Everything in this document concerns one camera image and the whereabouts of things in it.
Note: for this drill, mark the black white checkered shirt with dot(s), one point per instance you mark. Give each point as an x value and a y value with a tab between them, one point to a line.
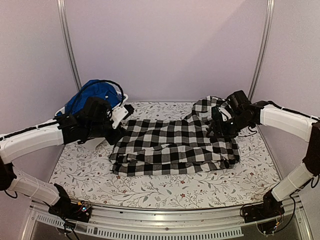
158	147

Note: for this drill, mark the blue garment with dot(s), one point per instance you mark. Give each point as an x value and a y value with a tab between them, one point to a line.
95	95

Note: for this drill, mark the white plastic laundry bin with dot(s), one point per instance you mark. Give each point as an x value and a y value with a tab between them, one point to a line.
120	100

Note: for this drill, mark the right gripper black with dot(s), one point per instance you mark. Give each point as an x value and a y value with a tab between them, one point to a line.
222	132

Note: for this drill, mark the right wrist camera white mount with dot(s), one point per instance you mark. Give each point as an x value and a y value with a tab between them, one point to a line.
221	113

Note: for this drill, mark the green plaid pleated skirt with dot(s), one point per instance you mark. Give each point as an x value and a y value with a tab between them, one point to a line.
215	114

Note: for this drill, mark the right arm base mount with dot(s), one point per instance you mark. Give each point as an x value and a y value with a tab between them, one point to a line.
262	211

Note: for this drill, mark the right aluminium frame post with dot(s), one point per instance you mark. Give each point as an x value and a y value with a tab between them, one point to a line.
262	48

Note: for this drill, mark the floral patterned table mat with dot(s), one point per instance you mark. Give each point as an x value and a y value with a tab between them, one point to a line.
86	175

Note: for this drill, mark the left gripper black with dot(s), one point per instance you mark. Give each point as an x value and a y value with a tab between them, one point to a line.
119	133

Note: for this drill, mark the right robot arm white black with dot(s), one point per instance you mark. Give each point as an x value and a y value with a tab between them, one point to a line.
244	114

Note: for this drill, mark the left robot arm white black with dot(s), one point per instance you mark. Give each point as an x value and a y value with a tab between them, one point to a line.
54	132

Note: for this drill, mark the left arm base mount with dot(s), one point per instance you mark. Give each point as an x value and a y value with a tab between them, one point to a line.
68	210

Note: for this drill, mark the front aluminium rail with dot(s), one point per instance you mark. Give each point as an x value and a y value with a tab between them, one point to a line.
123	223

